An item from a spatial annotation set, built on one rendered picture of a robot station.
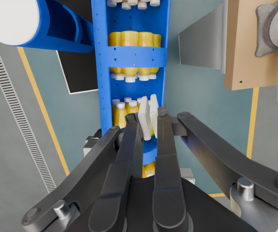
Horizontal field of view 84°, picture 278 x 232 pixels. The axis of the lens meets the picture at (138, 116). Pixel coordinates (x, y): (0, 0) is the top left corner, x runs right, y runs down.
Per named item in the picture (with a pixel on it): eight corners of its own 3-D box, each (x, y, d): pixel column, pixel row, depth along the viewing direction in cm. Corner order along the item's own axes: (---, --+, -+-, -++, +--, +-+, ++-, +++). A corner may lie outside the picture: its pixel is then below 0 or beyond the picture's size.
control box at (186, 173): (190, 167, 92) (195, 180, 83) (186, 193, 99) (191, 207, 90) (173, 167, 93) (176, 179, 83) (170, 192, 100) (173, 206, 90)
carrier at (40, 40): (83, 59, 154) (104, 39, 147) (14, 60, 72) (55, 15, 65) (62, 33, 146) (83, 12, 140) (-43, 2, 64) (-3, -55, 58)
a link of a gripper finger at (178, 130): (158, 126, 14) (192, 120, 13) (156, 107, 19) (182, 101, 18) (162, 140, 15) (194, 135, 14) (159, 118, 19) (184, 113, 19)
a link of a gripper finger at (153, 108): (149, 113, 15) (156, 112, 15) (150, 94, 22) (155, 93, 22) (156, 139, 17) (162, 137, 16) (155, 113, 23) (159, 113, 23)
